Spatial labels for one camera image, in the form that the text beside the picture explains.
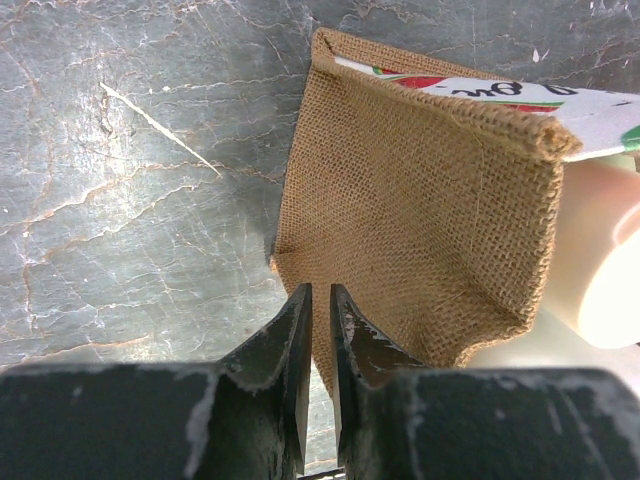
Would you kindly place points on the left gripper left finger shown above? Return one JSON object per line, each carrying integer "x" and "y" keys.
{"x": 243, "y": 416}

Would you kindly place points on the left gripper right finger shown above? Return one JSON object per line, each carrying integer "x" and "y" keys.
{"x": 397, "y": 418}

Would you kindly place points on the pale green bottle cream cap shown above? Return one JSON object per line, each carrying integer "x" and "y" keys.
{"x": 593, "y": 282}

